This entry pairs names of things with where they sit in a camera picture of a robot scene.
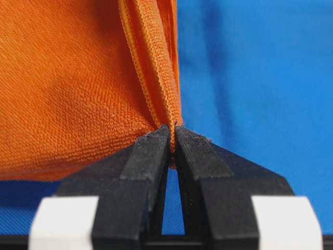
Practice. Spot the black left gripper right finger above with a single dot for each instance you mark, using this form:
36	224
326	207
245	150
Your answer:
216	186

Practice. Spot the blue table cloth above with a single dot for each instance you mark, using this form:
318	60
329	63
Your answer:
255	78

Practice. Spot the orange towel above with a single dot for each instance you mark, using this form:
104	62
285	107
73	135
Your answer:
81	80

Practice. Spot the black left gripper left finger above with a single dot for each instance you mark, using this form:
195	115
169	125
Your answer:
130	185

